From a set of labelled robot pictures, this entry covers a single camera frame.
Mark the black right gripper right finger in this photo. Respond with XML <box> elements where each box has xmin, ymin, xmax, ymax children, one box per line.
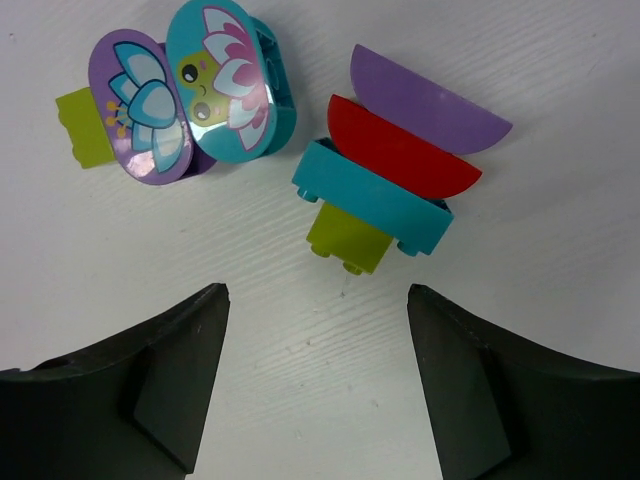
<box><xmin>407</xmin><ymin>284</ymin><xmax>639</xmax><ymax>479</ymax></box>

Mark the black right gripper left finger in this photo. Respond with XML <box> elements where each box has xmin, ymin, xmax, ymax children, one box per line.
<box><xmin>1</xmin><ymin>283</ymin><xmax>230</xmax><ymax>479</ymax></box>

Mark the teal long brick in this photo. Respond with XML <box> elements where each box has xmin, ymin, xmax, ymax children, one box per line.
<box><xmin>292</xmin><ymin>137</ymin><xmax>454</xmax><ymax>256</ymax></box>

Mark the green square brick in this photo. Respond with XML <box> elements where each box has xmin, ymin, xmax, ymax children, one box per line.
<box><xmin>306</xmin><ymin>202</ymin><xmax>393</xmax><ymax>275</ymax></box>

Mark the red half-round brick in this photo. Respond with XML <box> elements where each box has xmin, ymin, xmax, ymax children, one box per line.
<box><xmin>327</xmin><ymin>94</ymin><xmax>482</xmax><ymax>199</ymax></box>

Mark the purple oval flower brick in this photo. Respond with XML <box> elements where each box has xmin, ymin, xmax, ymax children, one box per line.
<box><xmin>88</xmin><ymin>29</ymin><xmax>216</xmax><ymax>186</ymax></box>

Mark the small green brick behind flower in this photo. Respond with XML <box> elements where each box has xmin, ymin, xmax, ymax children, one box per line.
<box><xmin>55</xmin><ymin>87</ymin><xmax>116</xmax><ymax>169</ymax></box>

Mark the teal oval frog brick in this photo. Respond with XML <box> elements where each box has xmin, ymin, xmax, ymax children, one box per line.
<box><xmin>165</xmin><ymin>1</ymin><xmax>297</xmax><ymax>164</ymax></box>

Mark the purple half-round brick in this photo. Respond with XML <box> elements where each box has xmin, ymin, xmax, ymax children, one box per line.
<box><xmin>350</xmin><ymin>44</ymin><xmax>513</xmax><ymax>155</ymax></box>

